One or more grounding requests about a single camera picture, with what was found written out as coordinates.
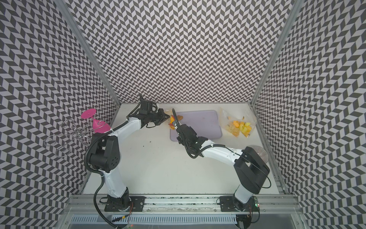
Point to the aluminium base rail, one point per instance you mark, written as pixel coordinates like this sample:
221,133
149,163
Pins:
265,211

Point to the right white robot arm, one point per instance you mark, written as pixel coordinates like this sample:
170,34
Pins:
250,168

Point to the red metal tongs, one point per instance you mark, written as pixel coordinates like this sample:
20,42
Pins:
172,122

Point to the pink plastic wine glass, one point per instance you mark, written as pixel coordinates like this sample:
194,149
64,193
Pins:
98,125

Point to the chrome wire glass rack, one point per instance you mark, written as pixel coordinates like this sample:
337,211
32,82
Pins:
61,143

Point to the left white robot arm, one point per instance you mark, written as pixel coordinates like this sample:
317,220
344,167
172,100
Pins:
103,155

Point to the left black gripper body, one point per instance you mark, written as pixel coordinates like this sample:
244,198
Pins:
157,118

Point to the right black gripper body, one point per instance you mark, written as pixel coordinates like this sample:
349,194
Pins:
183,142

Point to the duck print resealable bag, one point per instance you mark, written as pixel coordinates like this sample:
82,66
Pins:
245,127

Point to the lavender plastic tray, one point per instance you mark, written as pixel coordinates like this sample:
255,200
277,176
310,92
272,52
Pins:
205,123

